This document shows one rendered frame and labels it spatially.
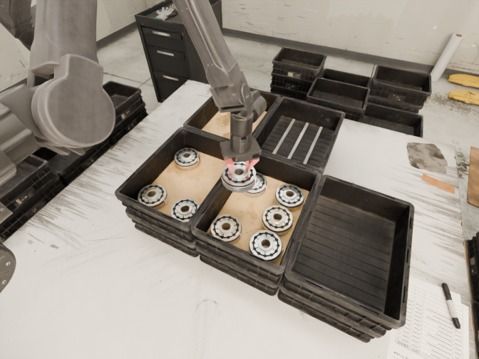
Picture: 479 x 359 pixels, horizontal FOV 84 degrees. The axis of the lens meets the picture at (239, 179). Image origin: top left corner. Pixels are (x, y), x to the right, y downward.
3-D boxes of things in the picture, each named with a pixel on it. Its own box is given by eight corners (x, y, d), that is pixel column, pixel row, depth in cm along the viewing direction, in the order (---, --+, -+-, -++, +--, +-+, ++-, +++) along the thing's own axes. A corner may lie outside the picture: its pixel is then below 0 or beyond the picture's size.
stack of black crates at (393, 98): (403, 122, 239) (431, 74, 205) (402, 142, 221) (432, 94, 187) (358, 111, 250) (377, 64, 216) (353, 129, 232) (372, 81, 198)
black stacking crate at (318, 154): (314, 193, 103) (321, 173, 94) (246, 168, 111) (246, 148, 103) (338, 133, 126) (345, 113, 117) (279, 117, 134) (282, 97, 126)
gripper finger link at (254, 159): (228, 166, 81) (228, 142, 74) (250, 162, 83) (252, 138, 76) (234, 181, 77) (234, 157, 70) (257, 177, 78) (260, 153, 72)
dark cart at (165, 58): (198, 124, 260) (183, 23, 192) (160, 112, 272) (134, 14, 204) (225, 93, 295) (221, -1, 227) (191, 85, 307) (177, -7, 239)
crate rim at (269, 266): (281, 276, 72) (283, 273, 70) (189, 233, 81) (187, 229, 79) (321, 177, 95) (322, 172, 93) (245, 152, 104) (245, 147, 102)
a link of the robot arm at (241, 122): (226, 112, 63) (247, 118, 61) (239, 99, 67) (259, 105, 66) (226, 135, 68) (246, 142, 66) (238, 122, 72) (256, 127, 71)
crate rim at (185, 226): (189, 233, 81) (187, 229, 79) (114, 198, 89) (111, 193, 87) (245, 152, 104) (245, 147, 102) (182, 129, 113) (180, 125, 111)
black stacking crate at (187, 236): (193, 246, 88) (187, 229, 79) (124, 213, 97) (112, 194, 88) (244, 168, 111) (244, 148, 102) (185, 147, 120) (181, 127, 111)
